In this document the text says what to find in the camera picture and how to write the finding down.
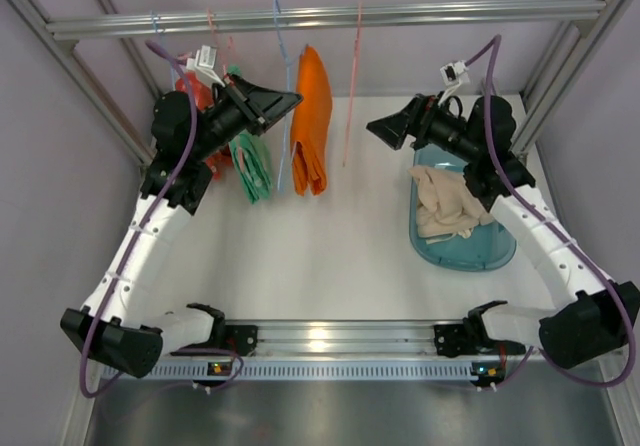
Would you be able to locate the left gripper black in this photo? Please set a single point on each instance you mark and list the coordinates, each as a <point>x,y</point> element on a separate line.
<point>245,108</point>

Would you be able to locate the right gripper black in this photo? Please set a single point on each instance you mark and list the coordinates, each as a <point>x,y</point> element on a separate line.
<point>417,123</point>

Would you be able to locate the orange trousers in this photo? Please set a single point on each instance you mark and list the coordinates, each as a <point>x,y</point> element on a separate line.
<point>310,125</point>

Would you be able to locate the beige trousers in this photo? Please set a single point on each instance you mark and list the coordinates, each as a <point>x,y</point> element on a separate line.
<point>445,208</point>

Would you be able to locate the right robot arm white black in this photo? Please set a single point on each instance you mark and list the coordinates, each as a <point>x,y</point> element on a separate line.
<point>591,314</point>

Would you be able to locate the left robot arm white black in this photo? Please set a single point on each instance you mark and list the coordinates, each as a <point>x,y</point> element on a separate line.
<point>113,326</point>

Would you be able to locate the green patterned trousers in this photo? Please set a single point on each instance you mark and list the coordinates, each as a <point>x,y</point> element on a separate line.
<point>252,161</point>

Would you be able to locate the red white trousers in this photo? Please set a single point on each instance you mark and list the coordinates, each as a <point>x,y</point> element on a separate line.
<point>220,160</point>

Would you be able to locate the light pink hanger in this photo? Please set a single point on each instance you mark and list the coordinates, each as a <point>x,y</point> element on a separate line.
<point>221,46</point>

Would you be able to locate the light blue hanger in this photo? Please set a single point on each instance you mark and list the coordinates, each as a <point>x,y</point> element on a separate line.
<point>161,40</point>

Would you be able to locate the teal plastic bin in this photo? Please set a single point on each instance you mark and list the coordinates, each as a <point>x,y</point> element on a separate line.
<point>489,247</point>

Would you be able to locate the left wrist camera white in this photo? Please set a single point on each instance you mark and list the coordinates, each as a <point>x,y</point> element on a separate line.
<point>203,66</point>

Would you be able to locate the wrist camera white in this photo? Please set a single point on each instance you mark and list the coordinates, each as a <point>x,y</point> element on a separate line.
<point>203,66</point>
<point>454,75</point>

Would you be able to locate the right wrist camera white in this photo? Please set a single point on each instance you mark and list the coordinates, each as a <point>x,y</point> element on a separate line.
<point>454,75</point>

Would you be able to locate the right aluminium frame post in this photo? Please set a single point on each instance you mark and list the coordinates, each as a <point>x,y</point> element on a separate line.
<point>570,51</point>

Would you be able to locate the aluminium frame post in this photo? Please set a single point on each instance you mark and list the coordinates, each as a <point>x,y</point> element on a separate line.
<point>81,75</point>
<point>570,51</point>

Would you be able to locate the aluminium hanging rail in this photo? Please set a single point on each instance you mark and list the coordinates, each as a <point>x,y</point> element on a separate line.
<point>191,22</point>

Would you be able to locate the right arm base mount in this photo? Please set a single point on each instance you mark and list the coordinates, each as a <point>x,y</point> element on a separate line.
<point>453,340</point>

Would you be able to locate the aluminium front rail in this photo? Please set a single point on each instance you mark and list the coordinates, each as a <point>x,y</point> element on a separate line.
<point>351,339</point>

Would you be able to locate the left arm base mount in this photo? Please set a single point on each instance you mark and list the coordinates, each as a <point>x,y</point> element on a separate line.
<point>240,338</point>

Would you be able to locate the slotted cable duct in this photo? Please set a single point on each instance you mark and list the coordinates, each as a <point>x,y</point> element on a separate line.
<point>272,370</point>

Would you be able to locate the left aluminium frame post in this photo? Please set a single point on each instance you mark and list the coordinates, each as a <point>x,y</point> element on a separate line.
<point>81,75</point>

